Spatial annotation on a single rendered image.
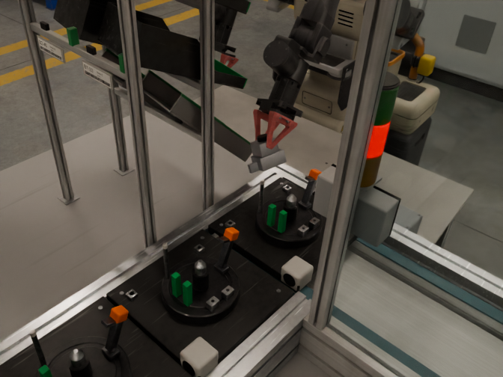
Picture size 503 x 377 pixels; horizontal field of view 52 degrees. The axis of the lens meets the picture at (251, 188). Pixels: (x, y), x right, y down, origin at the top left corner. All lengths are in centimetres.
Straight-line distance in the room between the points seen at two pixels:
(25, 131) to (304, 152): 220
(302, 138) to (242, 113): 23
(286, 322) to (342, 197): 30
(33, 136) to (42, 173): 186
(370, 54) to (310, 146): 95
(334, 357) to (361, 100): 49
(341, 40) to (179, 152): 61
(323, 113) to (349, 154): 113
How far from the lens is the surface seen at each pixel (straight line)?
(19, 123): 348
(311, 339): 96
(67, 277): 117
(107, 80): 95
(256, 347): 90
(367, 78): 63
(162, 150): 150
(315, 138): 158
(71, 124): 338
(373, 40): 61
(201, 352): 85
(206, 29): 96
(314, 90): 181
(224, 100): 175
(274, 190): 118
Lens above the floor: 170
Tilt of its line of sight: 38 degrees down
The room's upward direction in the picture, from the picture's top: 3 degrees clockwise
